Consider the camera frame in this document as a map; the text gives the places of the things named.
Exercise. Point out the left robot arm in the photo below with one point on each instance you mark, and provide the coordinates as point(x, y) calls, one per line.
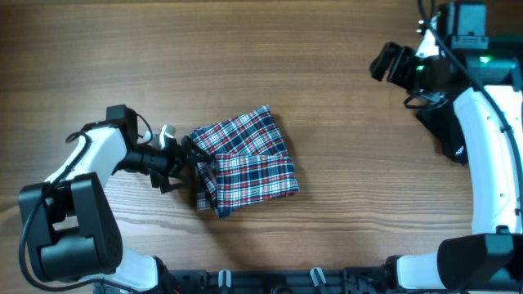
point(70, 238)

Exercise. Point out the black mesh shorts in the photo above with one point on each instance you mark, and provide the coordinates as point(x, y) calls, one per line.
point(499, 65)

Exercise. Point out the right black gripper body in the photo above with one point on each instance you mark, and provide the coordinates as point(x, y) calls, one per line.
point(413, 73)

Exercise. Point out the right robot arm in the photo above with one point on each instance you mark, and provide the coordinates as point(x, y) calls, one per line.
point(490, 258)

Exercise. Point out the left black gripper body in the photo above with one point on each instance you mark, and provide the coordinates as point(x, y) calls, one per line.
point(159, 162)

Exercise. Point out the plaid sleeveless shirt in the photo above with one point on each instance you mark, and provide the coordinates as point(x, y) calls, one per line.
point(250, 163)

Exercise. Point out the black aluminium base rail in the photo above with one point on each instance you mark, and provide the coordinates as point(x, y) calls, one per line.
point(269, 281)

